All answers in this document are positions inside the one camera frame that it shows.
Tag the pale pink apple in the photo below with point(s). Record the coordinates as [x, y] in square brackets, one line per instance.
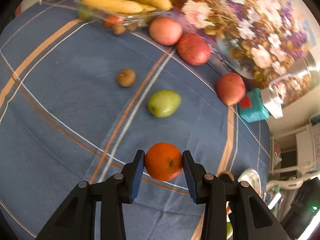
[165, 31]

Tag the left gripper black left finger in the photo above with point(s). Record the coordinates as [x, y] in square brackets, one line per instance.
[75, 217]

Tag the blue plaid tablecloth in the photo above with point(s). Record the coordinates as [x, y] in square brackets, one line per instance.
[65, 119]

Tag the green mango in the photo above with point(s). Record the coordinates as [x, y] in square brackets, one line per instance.
[164, 103]

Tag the white shelf rack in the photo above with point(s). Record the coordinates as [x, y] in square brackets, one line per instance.
[294, 160]

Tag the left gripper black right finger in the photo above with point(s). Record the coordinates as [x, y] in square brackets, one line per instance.
[238, 202]

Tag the orange tangerine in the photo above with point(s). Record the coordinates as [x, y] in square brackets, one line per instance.
[163, 161]

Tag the red apple middle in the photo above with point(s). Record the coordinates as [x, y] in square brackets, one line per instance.
[193, 49]

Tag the large red apple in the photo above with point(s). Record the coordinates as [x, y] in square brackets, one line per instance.
[230, 88]

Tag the clear glass fruit bowl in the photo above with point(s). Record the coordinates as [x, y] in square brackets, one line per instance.
[109, 19]

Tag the teal house-shaped tin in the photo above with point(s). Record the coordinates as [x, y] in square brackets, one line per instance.
[251, 107]

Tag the flower painting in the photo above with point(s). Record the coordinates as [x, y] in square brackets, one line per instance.
[261, 39]

